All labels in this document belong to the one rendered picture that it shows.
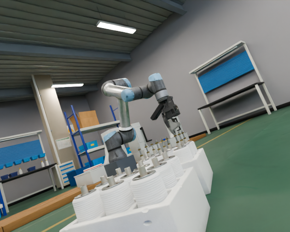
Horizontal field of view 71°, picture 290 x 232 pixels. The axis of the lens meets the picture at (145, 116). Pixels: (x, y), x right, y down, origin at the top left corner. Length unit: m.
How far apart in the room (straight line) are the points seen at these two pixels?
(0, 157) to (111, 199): 6.33
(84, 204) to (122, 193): 0.14
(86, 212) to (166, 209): 0.29
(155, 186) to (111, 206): 0.15
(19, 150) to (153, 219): 6.55
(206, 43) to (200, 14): 0.87
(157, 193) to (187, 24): 6.57
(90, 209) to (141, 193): 0.20
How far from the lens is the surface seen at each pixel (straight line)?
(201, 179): 1.10
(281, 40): 5.95
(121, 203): 0.66
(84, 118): 6.48
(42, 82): 8.20
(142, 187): 0.59
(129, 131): 1.66
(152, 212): 0.57
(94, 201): 0.73
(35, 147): 7.11
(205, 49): 6.54
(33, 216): 2.76
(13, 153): 6.96
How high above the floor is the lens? 0.34
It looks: 8 degrees up
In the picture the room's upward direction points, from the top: 21 degrees counter-clockwise
